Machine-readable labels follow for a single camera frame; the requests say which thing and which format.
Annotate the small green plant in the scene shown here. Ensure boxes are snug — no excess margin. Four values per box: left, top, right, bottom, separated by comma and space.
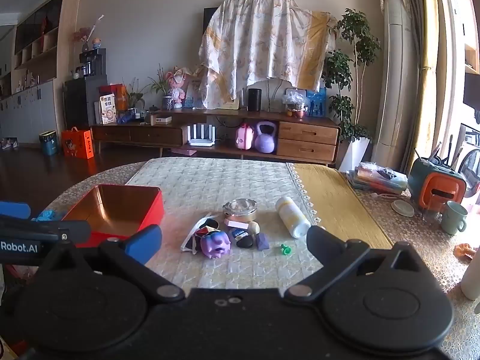
125, 79, 151, 111

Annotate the pink plush doll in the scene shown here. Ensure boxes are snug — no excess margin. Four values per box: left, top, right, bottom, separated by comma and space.
169, 67, 192, 109

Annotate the plant in patterned vase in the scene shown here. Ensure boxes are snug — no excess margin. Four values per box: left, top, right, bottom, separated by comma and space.
148, 64, 175, 110

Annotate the quilted pale table mat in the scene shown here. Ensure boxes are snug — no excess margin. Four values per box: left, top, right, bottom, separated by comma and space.
125, 157, 327, 289

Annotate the orange red gift bag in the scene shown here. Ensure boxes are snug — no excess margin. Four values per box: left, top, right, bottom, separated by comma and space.
99, 83, 128, 113

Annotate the purple toy figure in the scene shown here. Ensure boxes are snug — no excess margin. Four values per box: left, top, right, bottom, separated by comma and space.
200, 230, 231, 259

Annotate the blue picture box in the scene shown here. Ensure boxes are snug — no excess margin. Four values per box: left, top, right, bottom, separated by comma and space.
305, 88, 327, 118

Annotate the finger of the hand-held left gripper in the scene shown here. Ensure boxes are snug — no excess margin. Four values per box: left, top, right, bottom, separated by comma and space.
0, 201, 31, 220

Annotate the dark cabinet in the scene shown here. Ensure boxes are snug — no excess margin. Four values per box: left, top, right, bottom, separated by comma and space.
63, 75, 107, 132

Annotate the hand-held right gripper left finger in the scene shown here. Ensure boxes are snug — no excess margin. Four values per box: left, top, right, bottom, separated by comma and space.
41, 225, 186, 302

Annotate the yellow table runner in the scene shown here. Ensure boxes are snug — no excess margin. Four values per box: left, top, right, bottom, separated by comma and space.
287, 163, 394, 250

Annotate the white cylinder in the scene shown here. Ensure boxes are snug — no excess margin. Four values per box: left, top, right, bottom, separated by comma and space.
460, 249, 480, 301

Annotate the clear plastic bag of fruit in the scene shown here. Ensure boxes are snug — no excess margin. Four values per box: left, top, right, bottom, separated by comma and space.
282, 89, 307, 118

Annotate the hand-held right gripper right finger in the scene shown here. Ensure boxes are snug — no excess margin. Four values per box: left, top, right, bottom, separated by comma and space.
284, 226, 439, 301

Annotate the white router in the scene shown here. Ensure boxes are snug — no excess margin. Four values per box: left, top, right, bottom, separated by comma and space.
187, 124, 217, 147

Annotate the stack of folders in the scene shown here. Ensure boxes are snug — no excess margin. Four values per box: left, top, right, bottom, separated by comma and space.
346, 162, 409, 195

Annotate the standing air conditioner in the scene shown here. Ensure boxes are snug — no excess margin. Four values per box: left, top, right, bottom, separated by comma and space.
371, 0, 421, 166

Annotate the purple kettlebell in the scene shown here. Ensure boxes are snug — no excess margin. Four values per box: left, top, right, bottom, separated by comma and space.
254, 121, 278, 154

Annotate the white and yellow bottle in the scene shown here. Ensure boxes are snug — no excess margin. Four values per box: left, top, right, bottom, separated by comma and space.
275, 196, 312, 239

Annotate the vase of pink flowers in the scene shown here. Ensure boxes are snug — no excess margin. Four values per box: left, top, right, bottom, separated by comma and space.
73, 15, 106, 53

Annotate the white and brown snack box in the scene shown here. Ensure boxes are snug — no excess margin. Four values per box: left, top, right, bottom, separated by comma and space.
99, 94, 117, 125

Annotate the black television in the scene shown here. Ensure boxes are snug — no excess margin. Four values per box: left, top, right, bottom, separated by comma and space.
203, 7, 216, 36

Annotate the yellow curtain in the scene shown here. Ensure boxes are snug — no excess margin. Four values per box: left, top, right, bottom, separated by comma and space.
405, 0, 466, 173

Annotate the green mug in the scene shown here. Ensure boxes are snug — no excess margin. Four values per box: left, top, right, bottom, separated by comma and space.
440, 200, 469, 236

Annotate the orange gift box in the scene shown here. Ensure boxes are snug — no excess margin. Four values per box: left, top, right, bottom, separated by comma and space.
61, 127, 93, 159

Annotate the teal waste bin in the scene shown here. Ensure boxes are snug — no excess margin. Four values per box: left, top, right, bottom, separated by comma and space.
39, 130, 59, 157

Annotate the pink toy case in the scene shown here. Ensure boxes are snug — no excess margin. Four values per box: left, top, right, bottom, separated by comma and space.
235, 122, 256, 152

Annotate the red tin box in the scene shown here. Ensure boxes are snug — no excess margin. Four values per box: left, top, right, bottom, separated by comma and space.
61, 184, 166, 248

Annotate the teal crumpled plastic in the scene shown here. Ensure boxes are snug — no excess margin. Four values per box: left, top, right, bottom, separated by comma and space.
32, 210, 67, 223

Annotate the black cylinder speaker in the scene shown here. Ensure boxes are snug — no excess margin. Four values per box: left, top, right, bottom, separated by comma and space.
247, 88, 262, 112

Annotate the drinking glass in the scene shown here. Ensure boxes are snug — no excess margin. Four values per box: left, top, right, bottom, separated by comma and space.
422, 204, 443, 224

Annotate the round steel tin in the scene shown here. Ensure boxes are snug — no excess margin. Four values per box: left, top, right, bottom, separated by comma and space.
222, 199, 259, 223

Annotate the teal and orange utensil holder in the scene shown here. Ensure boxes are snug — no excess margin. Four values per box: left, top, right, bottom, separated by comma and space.
408, 135, 467, 212

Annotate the wooden television cabinet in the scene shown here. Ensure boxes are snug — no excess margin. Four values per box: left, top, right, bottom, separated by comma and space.
90, 107, 340, 167

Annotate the black coffee machine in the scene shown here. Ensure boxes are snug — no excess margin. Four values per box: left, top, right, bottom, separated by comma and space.
79, 49, 107, 77

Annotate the wall shelf unit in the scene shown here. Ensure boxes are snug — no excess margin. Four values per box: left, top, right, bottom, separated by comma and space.
0, 0, 81, 145

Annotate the potted tree in white pot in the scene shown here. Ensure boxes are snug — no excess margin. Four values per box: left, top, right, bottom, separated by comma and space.
322, 7, 381, 173

